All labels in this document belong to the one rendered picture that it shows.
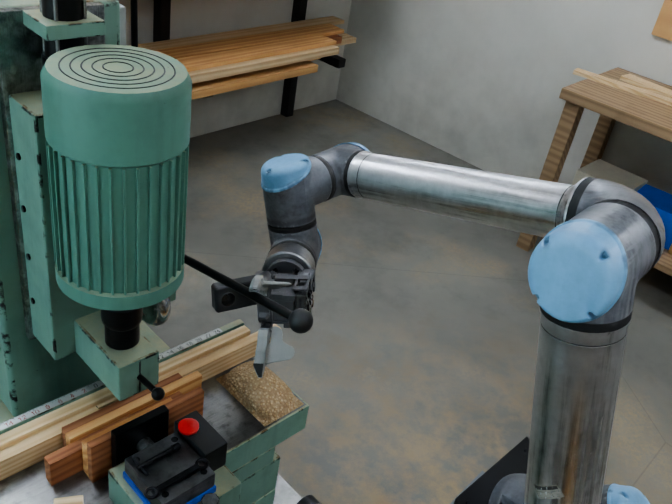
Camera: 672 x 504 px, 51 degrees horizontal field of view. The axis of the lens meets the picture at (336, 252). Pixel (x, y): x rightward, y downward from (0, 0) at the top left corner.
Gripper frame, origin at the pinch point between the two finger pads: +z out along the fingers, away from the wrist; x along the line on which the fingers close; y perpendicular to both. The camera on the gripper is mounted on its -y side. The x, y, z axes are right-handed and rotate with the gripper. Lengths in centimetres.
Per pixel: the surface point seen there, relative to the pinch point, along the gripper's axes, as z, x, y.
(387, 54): -382, 14, 12
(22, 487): 12.8, 19.6, -32.5
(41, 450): 8.0, 16.8, -31.5
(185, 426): 8.7, 10.4, -8.5
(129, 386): 2.4, 8.4, -18.8
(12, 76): -1.6, -37.1, -30.5
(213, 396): -11.8, 19.7, -10.2
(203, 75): -243, 4, -71
